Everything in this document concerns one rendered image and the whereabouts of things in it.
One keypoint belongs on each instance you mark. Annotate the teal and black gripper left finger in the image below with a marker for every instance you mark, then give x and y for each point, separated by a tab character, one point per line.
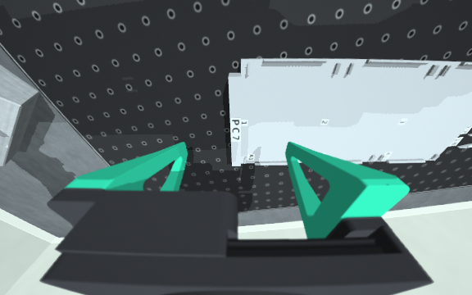
131	175

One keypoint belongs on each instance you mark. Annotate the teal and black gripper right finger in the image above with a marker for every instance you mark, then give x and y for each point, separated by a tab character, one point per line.
354	190

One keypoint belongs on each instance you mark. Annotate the black flat base plate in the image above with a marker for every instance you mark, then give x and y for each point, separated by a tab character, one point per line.
133	77

